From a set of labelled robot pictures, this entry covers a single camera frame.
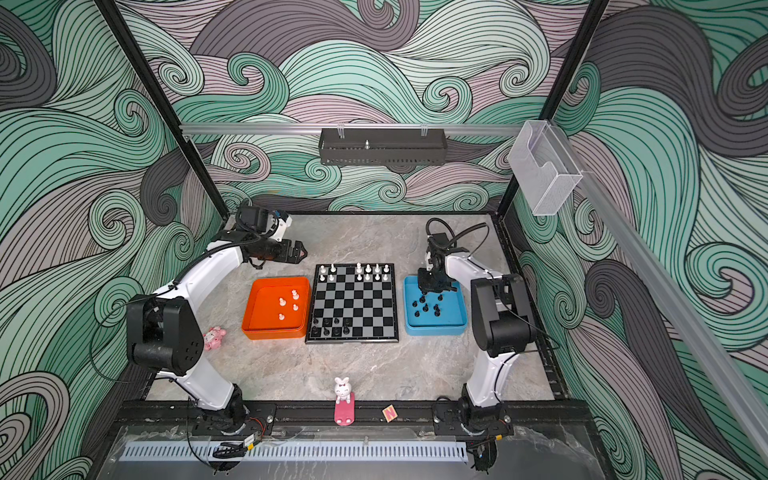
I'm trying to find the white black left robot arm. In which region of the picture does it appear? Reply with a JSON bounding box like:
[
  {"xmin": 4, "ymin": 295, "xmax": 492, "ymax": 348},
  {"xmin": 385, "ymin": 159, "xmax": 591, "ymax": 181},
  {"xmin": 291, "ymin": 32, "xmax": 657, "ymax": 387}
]
[{"xmin": 125, "ymin": 205, "xmax": 307, "ymax": 435}]

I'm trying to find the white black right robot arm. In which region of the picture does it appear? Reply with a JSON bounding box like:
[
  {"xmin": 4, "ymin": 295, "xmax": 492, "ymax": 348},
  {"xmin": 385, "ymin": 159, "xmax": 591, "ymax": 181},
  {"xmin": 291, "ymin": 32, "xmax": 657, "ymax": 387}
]
[{"xmin": 417, "ymin": 217, "xmax": 536, "ymax": 432}]

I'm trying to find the black white chess board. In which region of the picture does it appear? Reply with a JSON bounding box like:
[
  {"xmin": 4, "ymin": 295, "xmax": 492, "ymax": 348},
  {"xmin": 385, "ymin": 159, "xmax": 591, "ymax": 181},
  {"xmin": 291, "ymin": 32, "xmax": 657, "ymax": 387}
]
[{"xmin": 305, "ymin": 263, "xmax": 399, "ymax": 344}]

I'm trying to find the blue plastic tray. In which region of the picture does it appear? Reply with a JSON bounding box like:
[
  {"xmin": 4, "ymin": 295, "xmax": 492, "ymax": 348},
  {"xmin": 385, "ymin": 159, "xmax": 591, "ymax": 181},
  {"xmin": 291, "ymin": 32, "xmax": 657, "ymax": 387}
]
[{"xmin": 403, "ymin": 276, "xmax": 468, "ymax": 336}]

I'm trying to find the orange plastic tray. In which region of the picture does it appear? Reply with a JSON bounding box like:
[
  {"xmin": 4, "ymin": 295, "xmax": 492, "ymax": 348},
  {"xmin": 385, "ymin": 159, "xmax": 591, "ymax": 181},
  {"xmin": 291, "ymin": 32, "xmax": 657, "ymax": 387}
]
[{"xmin": 241, "ymin": 277, "xmax": 311, "ymax": 340}]

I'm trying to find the pink white plush toy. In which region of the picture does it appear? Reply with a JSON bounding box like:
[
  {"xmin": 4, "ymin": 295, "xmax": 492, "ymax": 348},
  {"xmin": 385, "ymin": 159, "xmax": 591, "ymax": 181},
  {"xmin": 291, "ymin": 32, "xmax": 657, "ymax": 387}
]
[{"xmin": 203, "ymin": 326, "xmax": 227, "ymax": 351}]

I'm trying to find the small orange letter block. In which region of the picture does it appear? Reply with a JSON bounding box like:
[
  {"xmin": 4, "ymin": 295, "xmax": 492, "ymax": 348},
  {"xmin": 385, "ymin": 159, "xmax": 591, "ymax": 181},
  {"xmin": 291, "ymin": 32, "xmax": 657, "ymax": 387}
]
[{"xmin": 382, "ymin": 404, "xmax": 398, "ymax": 423}]

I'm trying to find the white rabbit figurine pink stand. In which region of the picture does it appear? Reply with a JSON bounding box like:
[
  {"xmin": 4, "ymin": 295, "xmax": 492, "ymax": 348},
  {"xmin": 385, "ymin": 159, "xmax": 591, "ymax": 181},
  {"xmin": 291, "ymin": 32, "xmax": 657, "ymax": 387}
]
[{"xmin": 334, "ymin": 377, "xmax": 355, "ymax": 426}]

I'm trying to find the black perforated wall shelf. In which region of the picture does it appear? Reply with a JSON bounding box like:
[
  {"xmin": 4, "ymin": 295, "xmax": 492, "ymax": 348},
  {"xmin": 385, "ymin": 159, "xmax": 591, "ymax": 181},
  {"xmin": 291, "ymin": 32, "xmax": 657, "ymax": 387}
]
[{"xmin": 318, "ymin": 129, "xmax": 448, "ymax": 167}]

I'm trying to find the clear acrylic wall holder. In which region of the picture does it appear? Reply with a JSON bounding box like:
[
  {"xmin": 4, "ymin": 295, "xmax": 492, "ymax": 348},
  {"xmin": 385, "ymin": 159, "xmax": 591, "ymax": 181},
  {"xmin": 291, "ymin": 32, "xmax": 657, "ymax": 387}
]
[{"xmin": 507, "ymin": 120, "xmax": 583, "ymax": 217}]

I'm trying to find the silver aluminium rail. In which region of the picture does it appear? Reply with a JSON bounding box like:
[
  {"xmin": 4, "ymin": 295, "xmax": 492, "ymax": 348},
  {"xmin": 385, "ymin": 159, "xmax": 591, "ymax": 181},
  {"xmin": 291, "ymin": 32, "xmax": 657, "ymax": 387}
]
[{"xmin": 179, "ymin": 122, "xmax": 522, "ymax": 137}]

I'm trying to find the white slotted cable duct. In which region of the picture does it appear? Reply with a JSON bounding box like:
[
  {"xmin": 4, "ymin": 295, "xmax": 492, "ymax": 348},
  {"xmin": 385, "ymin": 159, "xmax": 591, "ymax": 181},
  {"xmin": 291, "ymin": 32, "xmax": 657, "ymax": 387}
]
[{"xmin": 118, "ymin": 441, "xmax": 468, "ymax": 463}]

